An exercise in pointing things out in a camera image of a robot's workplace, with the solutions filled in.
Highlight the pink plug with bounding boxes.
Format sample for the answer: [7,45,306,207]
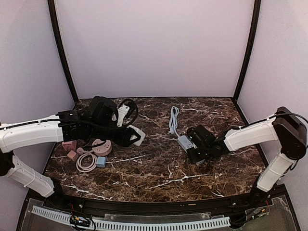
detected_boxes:
[76,147,86,155]

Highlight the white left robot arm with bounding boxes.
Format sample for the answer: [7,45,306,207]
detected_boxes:
[0,111,146,198]

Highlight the grey slotted cable duct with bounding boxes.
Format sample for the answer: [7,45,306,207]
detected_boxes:
[31,205,231,231]

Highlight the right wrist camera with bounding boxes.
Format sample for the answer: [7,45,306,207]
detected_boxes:
[186,125,215,148]

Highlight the small pink cube adapter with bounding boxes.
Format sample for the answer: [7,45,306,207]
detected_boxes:
[67,150,78,161]

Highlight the blue cube adapter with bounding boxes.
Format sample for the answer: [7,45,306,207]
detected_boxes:
[96,156,106,168]

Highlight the pink round power socket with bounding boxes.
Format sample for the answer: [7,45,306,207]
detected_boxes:
[92,139,112,156]

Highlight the large pink cube adapter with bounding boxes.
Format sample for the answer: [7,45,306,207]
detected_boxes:
[62,141,77,152]

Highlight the right black frame post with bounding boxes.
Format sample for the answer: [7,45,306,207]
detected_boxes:
[233,0,261,102]

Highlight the black frame post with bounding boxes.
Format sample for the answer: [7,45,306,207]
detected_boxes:
[233,0,261,102]
[47,0,79,103]

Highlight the left black frame post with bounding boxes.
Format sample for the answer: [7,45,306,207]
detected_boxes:
[47,0,79,103]

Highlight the blue power strip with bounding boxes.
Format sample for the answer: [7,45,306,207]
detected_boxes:
[177,135,205,165]

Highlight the small green circuit board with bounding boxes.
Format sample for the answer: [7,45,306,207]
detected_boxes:
[69,216,91,227]

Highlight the white cube socket adapter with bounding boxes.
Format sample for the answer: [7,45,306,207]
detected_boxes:
[128,125,146,146]

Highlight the pink coiled cable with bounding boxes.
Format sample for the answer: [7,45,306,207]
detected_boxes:
[76,152,97,172]

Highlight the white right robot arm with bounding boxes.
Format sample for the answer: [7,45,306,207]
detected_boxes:
[184,107,308,193]

